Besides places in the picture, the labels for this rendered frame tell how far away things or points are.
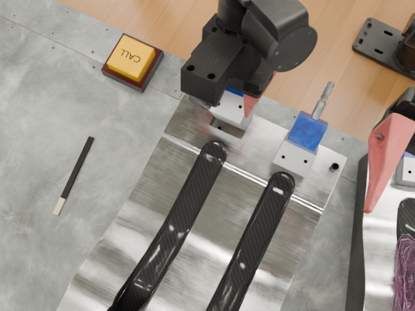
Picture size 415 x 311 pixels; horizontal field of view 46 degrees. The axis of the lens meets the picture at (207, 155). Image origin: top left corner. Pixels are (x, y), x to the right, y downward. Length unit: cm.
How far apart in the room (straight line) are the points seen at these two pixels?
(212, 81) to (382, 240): 38
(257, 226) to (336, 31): 40
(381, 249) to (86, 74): 56
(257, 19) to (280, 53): 4
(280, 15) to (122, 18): 49
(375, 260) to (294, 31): 37
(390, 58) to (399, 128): 52
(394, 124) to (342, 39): 53
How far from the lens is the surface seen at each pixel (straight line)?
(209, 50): 56
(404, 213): 80
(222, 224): 71
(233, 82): 62
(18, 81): 93
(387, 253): 76
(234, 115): 69
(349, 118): 87
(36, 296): 84
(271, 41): 51
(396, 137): 41
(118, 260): 69
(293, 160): 69
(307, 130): 69
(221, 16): 58
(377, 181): 41
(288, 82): 87
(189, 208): 72
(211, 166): 73
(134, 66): 84
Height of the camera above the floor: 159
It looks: 75 degrees down
